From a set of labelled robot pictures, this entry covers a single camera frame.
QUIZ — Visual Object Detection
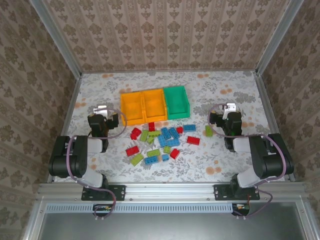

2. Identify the yellow plastic bin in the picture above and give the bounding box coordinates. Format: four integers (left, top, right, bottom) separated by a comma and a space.
120, 91, 146, 126
141, 88, 168, 125

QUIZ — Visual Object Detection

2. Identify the green plastic bin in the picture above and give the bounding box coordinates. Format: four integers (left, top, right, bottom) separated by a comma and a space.
163, 85, 191, 120

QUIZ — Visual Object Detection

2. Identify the floral printed table cover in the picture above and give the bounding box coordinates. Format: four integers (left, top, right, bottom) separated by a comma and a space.
53, 70, 287, 183

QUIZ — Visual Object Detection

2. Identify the grey metal panel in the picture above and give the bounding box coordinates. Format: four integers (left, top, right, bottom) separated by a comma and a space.
37, 201, 310, 240

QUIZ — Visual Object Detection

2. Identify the aluminium side rail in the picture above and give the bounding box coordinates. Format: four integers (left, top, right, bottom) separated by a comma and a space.
253, 71, 296, 182
47, 72, 83, 183

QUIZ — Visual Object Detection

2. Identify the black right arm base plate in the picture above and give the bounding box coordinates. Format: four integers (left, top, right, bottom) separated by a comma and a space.
213, 184, 261, 201

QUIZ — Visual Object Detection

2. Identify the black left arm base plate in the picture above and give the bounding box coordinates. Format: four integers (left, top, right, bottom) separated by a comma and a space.
81, 184, 126, 202

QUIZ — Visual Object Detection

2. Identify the aluminium frame post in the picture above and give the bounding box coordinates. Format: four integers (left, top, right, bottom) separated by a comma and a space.
254, 0, 305, 76
28, 0, 83, 78

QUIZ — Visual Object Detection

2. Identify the small wired electronics board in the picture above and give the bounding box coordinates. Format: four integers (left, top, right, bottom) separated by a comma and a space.
231, 202, 251, 216
92, 203, 113, 216

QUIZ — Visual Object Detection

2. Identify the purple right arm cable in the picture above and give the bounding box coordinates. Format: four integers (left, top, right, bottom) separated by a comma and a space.
208, 103, 289, 221

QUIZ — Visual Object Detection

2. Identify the aluminium front frame beam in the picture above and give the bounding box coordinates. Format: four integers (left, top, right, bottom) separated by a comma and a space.
37, 181, 307, 201

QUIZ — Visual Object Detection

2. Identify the grey slotted cable duct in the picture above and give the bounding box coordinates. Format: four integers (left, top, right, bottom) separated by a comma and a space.
46, 202, 235, 214

